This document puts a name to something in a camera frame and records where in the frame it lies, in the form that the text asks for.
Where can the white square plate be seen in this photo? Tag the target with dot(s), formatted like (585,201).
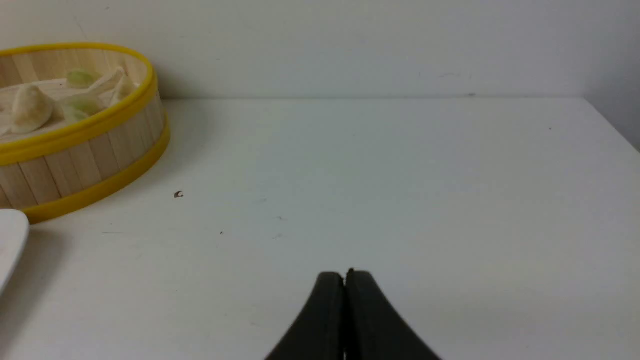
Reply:
(14,234)

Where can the bamboo steamer basket yellow rim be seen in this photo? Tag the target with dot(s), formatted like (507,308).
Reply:
(64,167)

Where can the pale dumpling in steamer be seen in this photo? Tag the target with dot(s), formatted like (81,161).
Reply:
(31,109)

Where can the small green dumpling at back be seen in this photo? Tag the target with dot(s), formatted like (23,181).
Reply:
(80,78)

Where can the green-tinted dumpling in steamer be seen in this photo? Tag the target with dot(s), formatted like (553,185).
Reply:
(80,107)

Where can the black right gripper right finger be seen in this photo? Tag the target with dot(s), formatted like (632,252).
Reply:
(374,328)

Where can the white folded dumpling in steamer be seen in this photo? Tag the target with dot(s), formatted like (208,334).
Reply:
(117,82)

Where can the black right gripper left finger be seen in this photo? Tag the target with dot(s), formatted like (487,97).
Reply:
(316,333)

